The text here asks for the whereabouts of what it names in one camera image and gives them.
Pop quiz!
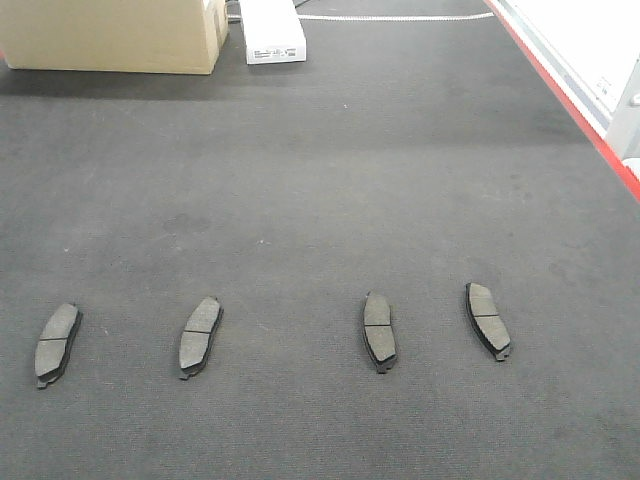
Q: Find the dark grey conveyor belt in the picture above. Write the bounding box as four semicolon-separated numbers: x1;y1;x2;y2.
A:
1;1;639;479

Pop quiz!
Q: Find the grey brake pad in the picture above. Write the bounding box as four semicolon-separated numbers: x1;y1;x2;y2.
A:
362;291;398;374
34;303;83;389
465;282;511;362
178;296;224;380

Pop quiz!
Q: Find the white conveyor side guard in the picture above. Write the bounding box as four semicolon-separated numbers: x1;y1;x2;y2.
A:
492;0;640;181

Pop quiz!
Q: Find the large cardboard box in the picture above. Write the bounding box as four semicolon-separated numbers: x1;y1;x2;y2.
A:
1;0;228;75

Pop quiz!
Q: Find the white labelled box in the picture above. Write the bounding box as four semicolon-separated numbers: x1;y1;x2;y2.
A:
240;0;307;65

